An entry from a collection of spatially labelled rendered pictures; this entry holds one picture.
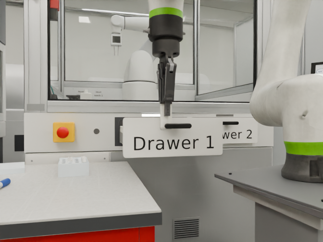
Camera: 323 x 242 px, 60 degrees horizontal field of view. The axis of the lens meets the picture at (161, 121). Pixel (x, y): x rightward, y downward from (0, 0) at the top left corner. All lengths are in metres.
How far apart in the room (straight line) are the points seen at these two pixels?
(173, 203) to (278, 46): 0.71
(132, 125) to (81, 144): 0.38
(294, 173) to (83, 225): 0.48
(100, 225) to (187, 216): 0.73
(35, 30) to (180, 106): 0.61
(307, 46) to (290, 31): 1.81
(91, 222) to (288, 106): 0.51
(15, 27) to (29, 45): 3.28
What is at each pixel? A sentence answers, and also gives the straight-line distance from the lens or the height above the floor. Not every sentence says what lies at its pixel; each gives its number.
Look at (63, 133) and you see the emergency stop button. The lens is 1.03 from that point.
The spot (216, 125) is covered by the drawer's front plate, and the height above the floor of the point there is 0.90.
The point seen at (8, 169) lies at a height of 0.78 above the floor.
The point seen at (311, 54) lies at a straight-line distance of 2.70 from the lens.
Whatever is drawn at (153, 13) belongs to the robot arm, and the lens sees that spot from 0.78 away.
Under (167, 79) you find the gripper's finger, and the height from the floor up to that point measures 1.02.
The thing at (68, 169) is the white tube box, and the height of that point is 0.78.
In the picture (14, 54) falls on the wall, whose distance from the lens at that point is 4.35.
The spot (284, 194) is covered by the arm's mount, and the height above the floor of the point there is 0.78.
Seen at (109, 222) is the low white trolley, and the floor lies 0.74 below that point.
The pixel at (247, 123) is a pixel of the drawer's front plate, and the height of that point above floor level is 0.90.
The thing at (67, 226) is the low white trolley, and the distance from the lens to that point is 0.53.
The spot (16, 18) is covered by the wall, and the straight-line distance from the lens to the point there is 4.47.
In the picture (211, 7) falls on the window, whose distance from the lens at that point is 1.30.
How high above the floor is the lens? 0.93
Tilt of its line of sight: 1 degrees down
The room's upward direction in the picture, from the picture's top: straight up
